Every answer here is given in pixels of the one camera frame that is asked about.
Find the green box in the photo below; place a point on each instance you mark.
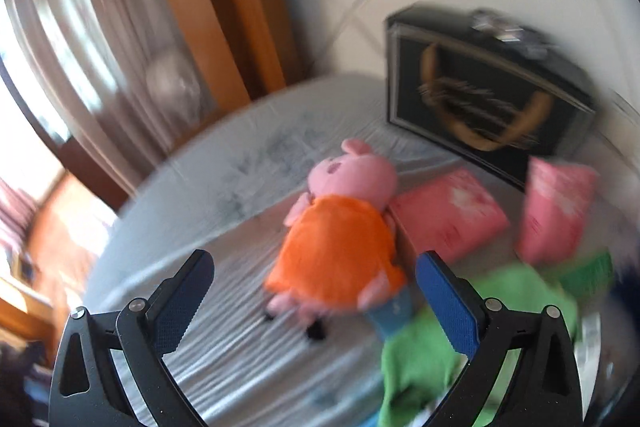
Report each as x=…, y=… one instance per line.
x=590, y=272

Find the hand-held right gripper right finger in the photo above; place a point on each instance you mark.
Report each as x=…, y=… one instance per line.
x=447, y=302

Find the pink box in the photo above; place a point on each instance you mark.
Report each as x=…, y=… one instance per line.
x=450, y=212
x=555, y=207

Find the black gift box gold print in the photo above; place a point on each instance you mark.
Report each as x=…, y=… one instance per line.
x=470, y=97

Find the wooden cabinet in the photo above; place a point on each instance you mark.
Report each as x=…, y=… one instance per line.
x=60, y=227

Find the green cloth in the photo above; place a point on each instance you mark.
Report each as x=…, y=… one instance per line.
x=415, y=357

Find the sheer curtain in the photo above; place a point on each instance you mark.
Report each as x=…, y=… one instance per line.
x=100, y=32

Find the blue fabric item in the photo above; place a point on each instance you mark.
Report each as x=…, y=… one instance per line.
x=395, y=312

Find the pink pig plush toy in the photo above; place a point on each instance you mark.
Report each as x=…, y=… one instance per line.
x=340, y=237

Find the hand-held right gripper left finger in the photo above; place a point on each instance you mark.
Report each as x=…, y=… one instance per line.
x=182, y=297

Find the white covered round desktop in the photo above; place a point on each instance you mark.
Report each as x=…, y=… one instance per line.
x=225, y=187

